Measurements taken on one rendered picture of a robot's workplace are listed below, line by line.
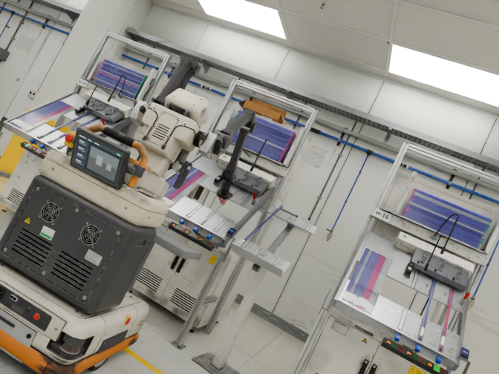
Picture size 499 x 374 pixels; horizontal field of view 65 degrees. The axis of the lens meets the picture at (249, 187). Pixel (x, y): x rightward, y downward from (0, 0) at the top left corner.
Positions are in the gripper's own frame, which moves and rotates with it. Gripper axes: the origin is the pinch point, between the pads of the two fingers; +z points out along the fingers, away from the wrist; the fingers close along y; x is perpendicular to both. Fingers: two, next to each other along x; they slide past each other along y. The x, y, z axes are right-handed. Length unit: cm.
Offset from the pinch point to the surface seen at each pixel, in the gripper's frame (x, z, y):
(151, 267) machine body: 34, 58, 30
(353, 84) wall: -254, -37, -9
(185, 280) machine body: 31, 54, 2
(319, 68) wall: -257, -40, 36
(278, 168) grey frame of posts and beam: -47, -17, -17
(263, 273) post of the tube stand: 31, 10, -52
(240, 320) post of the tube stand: 51, 34, -53
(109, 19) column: -185, -30, 298
